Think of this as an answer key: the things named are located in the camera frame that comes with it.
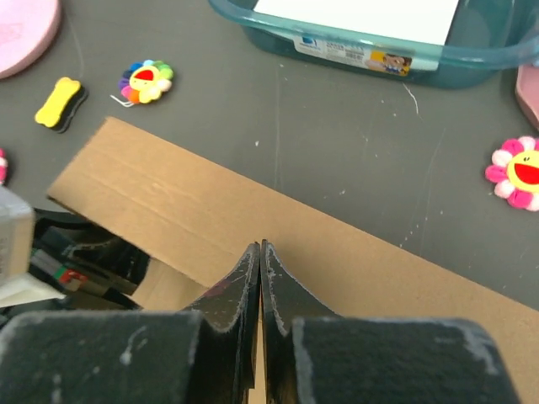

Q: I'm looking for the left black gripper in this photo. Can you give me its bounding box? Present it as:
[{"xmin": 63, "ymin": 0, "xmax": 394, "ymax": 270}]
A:
[{"xmin": 0, "ymin": 208, "xmax": 152, "ymax": 325}]

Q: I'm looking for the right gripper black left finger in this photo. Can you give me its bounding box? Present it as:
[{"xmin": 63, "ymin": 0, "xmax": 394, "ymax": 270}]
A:
[{"xmin": 1, "ymin": 243, "xmax": 260, "ymax": 403}]

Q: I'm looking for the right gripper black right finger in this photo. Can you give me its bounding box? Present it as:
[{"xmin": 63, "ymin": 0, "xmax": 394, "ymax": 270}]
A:
[{"xmin": 260, "ymin": 242, "xmax": 520, "ymax": 403}]

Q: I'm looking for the brown cardboard box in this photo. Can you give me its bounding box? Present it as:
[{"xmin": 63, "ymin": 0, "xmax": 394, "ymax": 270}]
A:
[{"xmin": 48, "ymin": 117, "xmax": 538, "ymax": 403}]

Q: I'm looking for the yellow bone toy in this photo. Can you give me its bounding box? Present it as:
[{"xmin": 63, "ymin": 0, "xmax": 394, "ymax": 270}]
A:
[{"xmin": 34, "ymin": 77, "xmax": 88, "ymax": 133}]

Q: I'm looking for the rainbow flower toy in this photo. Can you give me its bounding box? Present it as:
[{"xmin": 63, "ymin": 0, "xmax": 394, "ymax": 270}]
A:
[{"xmin": 110, "ymin": 59, "xmax": 174, "ymax": 108}]

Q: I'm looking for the pink round plate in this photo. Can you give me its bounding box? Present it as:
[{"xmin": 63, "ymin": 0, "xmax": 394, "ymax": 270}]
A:
[{"xmin": 1, "ymin": 0, "xmax": 61, "ymax": 79}]

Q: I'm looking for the pink smiling flower toy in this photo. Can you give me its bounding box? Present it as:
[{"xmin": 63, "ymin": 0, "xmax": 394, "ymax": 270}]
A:
[{"xmin": 484, "ymin": 136, "xmax": 539, "ymax": 212}]

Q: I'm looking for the teal plastic bin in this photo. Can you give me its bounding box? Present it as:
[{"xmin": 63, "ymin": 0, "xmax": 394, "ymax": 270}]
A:
[{"xmin": 210, "ymin": 1, "xmax": 538, "ymax": 89}]

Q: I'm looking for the pink dotted plate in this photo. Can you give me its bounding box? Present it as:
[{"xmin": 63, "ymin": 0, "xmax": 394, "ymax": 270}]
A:
[{"xmin": 515, "ymin": 64, "xmax": 539, "ymax": 130}]

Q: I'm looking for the white paper sheet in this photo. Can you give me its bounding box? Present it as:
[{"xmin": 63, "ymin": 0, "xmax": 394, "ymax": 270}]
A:
[{"xmin": 253, "ymin": 0, "xmax": 459, "ymax": 45}]

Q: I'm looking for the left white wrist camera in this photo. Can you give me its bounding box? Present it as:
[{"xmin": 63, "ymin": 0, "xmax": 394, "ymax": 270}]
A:
[{"xmin": 1, "ymin": 186, "xmax": 65, "ymax": 308}]

